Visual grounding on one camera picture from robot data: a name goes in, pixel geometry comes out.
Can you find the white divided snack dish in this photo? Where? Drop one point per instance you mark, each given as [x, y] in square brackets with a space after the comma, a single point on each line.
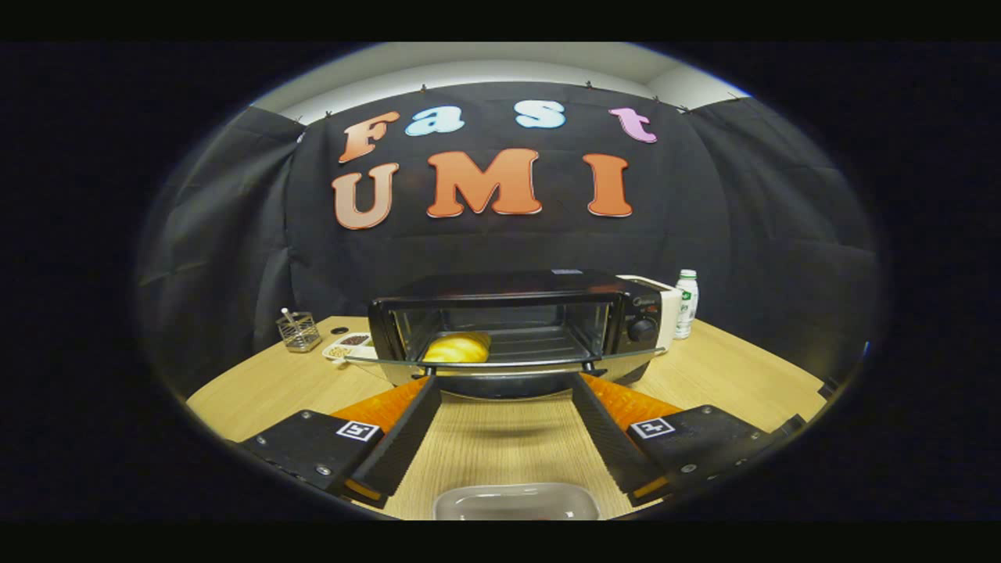
[348, 344]

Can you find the yellow croissant bread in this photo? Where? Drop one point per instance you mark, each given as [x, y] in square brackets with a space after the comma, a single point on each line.
[457, 349]

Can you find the black toaster oven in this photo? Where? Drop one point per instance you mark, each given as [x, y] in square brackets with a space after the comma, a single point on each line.
[508, 283]

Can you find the black backdrop cloth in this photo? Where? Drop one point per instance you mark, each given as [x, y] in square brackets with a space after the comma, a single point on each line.
[743, 234]

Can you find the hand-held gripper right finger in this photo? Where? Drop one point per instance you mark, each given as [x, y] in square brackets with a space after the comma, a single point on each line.
[606, 438]

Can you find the white bread toaster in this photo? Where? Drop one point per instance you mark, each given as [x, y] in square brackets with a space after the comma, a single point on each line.
[671, 313]

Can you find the black block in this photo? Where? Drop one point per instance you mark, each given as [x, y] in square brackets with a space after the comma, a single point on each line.
[790, 426]
[829, 389]

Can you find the white bottle with green label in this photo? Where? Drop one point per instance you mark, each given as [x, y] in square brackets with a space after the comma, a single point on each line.
[687, 305]

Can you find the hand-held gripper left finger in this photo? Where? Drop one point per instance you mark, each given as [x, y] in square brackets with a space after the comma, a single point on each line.
[403, 450]

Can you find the white rectangular plate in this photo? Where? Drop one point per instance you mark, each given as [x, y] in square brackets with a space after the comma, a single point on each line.
[516, 500]

